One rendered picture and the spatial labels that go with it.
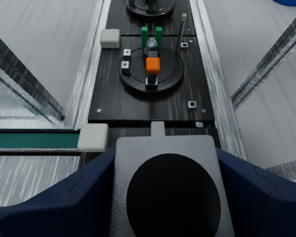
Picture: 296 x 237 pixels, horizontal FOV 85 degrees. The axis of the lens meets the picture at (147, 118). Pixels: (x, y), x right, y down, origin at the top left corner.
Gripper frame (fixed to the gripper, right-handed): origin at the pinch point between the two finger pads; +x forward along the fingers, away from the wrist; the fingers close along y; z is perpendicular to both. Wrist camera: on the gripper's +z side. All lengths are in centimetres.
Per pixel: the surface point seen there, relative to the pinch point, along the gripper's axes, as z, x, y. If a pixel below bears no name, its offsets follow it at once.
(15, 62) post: 5.2, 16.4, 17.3
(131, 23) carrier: 14.6, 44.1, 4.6
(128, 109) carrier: -3.6, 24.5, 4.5
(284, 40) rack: 7.5, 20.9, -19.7
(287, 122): -11, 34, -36
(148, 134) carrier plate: -7.2, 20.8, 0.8
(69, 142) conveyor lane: -9.1, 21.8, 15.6
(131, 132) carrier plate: -6.9, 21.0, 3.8
